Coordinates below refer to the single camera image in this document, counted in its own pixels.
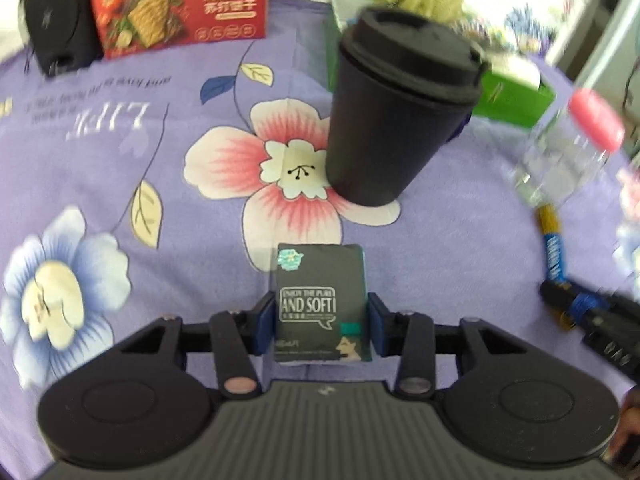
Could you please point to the purple floral tablecloth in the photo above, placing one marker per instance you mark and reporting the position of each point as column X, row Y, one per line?
column 101, row 233

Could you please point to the clear jar pink lid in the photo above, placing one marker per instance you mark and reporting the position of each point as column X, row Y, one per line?
column 570, row 151

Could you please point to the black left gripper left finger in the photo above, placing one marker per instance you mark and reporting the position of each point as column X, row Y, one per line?
column 231, row 338

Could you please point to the black lidded coffee cup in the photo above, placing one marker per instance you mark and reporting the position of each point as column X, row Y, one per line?
column 404, row 86

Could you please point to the green cardboard box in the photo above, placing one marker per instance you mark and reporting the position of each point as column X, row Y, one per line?
column 503, row 99

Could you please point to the red cracker box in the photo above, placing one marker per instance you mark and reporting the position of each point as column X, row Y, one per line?
column 127, row 27

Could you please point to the blue gold battery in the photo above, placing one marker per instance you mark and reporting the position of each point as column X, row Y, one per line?
column 551, row 230

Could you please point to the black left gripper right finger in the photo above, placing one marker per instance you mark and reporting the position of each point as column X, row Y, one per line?
column 417, row 340

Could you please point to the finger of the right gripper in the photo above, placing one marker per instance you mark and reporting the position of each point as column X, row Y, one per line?
column 609, row 321

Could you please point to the dark tissue pack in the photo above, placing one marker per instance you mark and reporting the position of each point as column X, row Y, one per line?
column 322, row 304

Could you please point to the black speaker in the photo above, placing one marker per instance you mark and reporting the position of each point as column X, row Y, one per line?
column 63, row 34

